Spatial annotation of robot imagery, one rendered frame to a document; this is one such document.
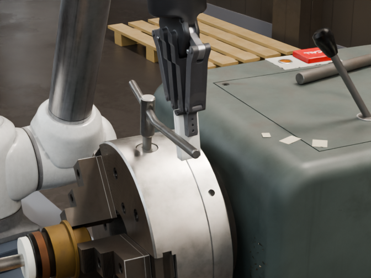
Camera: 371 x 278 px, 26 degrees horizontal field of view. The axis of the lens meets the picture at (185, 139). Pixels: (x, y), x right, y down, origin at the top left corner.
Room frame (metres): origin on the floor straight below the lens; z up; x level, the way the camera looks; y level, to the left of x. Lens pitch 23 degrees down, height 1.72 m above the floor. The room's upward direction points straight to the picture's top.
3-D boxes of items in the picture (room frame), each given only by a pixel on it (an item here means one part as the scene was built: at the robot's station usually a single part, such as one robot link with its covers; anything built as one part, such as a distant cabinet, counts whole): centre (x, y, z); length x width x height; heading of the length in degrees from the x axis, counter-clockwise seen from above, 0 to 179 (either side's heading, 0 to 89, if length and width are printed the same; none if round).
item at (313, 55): (1.54, -0.25, 1.26); 0.06 x 0.06 x 0.02; 25
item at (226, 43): (5.85, -0.10, 0.06); 1.37 x 0.91 x 0.12; 34
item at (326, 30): (1.21, -0.22, 1.38); 0.04 x 0.03 x 0.05; 115
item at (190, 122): (0.98, -0.01, 1.34); 0.03 x 0.01 x 0.05; 26
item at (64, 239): (1.09, 0.20, 1.08); 0.09 x 0.09 x 0.09; 25
